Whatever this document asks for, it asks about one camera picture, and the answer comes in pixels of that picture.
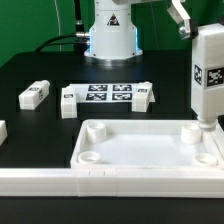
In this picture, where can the white block at left edge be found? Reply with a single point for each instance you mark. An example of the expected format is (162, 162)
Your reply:
(3, 131)

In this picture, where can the white desk tabletop tray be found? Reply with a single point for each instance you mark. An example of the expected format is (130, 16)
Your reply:
(143, 144)

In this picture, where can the white marker base plate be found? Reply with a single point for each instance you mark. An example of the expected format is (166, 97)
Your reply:
(109, 93)

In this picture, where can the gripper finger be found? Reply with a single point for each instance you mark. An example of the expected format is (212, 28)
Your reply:
(188, 28)

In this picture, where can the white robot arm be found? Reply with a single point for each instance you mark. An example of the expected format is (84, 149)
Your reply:
(113, 37)

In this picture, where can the white L-shaped fence wall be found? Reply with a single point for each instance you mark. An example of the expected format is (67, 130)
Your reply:
(199, 180)

